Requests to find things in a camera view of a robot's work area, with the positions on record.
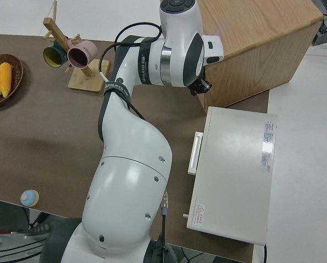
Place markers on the wooden mug tree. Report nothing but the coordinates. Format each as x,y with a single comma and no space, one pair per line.
89,79

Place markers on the small blue dome knob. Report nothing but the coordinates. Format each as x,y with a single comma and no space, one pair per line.
29,197

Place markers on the light wooden cabinet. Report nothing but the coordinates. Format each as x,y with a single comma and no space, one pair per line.
261,33

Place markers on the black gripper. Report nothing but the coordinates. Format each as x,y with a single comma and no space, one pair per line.
205,75

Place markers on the brown table cover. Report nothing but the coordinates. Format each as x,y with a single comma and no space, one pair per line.
56,137

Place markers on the dark teal mug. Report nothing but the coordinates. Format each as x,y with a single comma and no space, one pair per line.
52,56

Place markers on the black metal rack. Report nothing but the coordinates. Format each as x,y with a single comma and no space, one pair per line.
322,30

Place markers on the brown wicker basket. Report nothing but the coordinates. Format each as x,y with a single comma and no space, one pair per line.
16,74

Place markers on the white toaster oven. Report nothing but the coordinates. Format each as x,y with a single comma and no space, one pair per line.
234,170

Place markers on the pink mug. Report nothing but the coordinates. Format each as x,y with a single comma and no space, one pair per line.
82,53

